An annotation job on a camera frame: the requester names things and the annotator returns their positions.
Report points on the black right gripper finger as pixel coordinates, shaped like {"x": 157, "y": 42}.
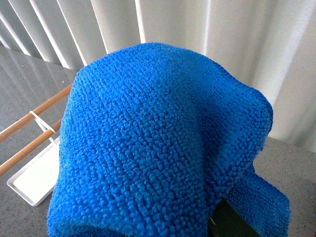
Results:
{"x": 226, "y": 222}

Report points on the blue microfiber cloth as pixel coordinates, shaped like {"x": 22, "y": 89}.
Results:
{"x": 149, "y": 145}

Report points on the white pleated curtain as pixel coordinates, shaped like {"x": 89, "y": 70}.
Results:
{"x": 266, "y": 44}

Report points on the white towel rack stand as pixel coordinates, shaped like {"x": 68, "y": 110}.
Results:
{"x": 37, "y": 179}

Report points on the wooden rack rod near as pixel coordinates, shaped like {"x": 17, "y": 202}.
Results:
{"x": 19, "y": 156}

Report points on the wooden rack rod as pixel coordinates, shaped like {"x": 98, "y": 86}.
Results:
{"x": 19, "y": 156}
{"x": 12, "y": 129}

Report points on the wooden rack rod far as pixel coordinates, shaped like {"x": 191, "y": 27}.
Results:
{"x": 12, "y": 129}

